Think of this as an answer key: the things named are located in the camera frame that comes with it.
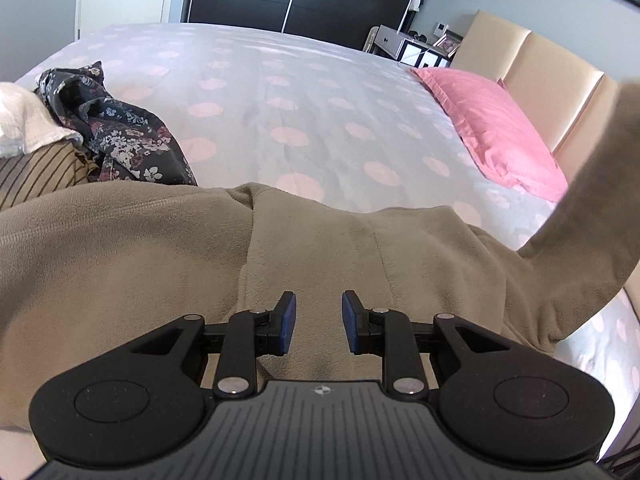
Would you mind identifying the white side table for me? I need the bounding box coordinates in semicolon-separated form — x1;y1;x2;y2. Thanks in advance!
364;24;453;68

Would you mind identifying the tan striped shirt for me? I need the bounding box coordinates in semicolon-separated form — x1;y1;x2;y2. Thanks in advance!
0;140;101;211

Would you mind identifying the beige padded headboard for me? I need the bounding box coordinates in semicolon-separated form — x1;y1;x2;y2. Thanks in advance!
450;9;626;186

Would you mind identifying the beige fleece hoodie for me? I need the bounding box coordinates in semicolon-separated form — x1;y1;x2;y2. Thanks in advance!
0;77;640;431

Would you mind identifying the pink pillow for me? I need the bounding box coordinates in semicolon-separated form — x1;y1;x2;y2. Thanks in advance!
411;66;570;203

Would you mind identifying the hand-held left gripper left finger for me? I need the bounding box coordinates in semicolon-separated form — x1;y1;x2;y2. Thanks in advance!
131;291;297;401

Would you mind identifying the dark floral garment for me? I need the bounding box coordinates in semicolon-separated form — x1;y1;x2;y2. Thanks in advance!
35;61;198;187

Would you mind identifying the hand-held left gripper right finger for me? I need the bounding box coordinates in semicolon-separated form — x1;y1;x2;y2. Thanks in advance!
341;290;516;400

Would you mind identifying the light grey garment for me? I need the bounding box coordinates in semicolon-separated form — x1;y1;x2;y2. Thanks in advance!
0;82;85;157

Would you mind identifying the polka dot bed sheet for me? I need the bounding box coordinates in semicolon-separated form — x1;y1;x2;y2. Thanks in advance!
0;22;640;461

